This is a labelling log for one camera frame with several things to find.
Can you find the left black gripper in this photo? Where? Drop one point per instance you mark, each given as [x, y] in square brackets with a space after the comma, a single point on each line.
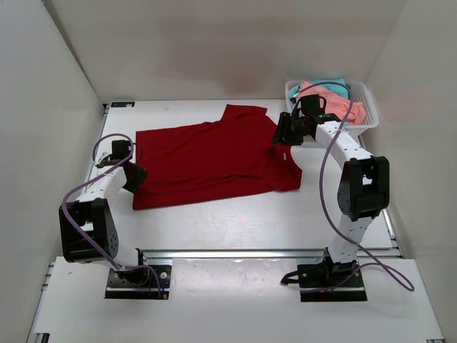
[141, 174]

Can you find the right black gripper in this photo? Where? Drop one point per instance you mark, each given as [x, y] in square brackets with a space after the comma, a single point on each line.
[283, 135]

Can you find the red t shirt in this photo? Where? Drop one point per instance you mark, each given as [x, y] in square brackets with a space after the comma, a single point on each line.
[231, 157]

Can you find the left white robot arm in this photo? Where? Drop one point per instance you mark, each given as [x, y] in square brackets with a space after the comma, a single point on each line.
[88, 230]

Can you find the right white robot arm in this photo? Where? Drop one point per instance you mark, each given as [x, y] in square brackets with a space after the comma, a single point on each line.
[363, 190]

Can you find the pink t shirt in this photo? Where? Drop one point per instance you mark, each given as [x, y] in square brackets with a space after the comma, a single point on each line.
[356, 116]

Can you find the teal t shirt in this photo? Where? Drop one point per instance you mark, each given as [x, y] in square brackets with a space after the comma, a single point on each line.
[333, 91]

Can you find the white plastic laundry basket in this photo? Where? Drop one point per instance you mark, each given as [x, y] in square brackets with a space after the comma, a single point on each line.
[358, 92]

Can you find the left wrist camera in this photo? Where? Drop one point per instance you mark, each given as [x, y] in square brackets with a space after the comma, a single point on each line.
[120, 150]

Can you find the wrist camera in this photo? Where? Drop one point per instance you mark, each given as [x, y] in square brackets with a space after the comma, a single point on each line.
[313, 105]
[120, 150]

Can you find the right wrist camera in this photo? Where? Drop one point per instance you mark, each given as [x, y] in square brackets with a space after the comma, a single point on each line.
[313, 105]

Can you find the aluminium rail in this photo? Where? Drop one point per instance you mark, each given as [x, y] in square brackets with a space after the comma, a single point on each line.
[234, 254]

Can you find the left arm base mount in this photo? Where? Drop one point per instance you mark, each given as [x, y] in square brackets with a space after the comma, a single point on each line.
[141, 284]

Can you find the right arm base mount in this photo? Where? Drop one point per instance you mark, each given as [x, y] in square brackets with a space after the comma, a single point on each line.
[327, 281]

